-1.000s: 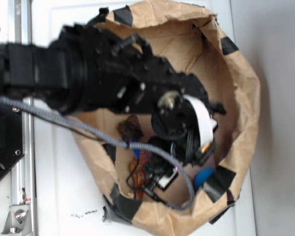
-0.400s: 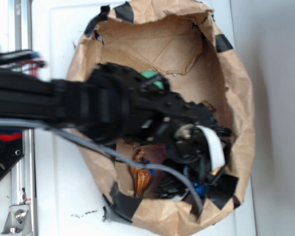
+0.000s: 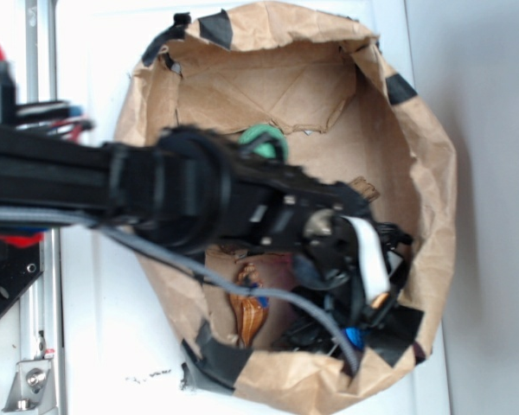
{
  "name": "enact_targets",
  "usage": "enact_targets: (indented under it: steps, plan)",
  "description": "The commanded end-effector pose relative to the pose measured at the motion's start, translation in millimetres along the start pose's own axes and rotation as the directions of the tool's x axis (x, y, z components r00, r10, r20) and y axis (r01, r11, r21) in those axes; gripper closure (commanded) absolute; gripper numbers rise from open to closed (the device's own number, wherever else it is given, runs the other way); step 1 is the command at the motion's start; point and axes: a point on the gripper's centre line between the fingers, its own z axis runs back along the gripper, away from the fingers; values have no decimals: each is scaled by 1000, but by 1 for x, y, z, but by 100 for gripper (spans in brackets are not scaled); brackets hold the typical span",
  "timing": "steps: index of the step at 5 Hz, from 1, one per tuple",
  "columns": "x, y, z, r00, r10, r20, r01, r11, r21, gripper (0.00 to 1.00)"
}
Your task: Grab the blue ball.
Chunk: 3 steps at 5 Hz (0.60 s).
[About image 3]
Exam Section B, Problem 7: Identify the blue dimpled ball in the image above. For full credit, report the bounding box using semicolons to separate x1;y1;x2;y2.
343;327;365;352

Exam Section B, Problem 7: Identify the brown wood piece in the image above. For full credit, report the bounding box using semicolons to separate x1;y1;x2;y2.
349;176;380;203

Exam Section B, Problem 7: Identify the grey sleeved cable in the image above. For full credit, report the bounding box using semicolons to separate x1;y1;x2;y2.
0;206;361;375

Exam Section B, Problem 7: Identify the aluminium frame rail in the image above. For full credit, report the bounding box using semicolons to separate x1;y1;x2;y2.
7;0;67;414

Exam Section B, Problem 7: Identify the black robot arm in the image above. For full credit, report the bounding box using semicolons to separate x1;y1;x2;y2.
0;125;421;363

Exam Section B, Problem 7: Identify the orange striped seashell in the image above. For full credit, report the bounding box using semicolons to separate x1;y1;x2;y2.
228;263;269;348

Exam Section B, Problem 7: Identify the green dimpled ball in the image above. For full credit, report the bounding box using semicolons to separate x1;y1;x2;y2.
238;124;289;162

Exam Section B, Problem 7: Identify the brown paper bag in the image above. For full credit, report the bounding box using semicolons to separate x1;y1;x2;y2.
115;2;457;414

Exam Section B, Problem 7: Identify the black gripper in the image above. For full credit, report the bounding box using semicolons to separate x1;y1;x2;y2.
241;160;415;359

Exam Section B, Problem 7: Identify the metal corner bracket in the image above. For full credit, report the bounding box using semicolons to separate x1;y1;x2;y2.
1;360;58;415

